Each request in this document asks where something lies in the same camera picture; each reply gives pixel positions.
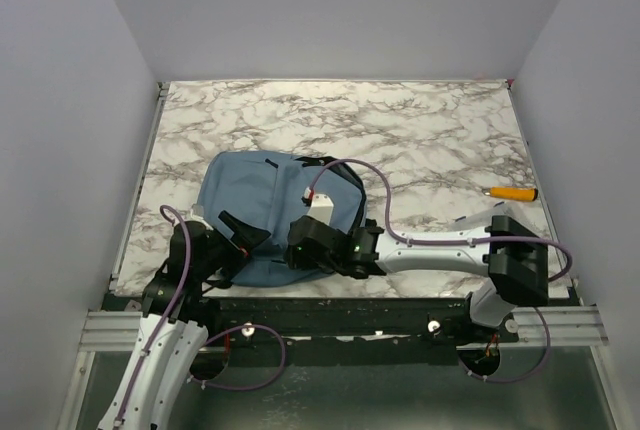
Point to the blue fabric backpack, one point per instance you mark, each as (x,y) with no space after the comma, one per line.
(264,189)

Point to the yellow handled screwdriver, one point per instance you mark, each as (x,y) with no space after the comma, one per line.
(512,193)

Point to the clear plastic screw box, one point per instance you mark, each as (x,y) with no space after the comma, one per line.
(482,218)

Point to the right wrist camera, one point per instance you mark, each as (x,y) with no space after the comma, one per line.
(320,206)

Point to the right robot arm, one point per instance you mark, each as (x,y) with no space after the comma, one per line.
(512,260)

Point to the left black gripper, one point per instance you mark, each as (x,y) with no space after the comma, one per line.
(245,236)

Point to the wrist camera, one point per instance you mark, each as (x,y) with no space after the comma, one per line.
(197,213)
(320,206)

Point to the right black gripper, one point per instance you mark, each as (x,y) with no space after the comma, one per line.
(296,259)

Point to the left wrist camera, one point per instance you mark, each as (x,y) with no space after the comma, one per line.
(197,213)

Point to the aluminium rail frame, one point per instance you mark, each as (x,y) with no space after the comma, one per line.
(555,326)

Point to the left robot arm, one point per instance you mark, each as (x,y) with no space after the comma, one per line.
(175,321)

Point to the black mounting base plate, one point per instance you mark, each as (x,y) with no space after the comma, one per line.
(342,332)

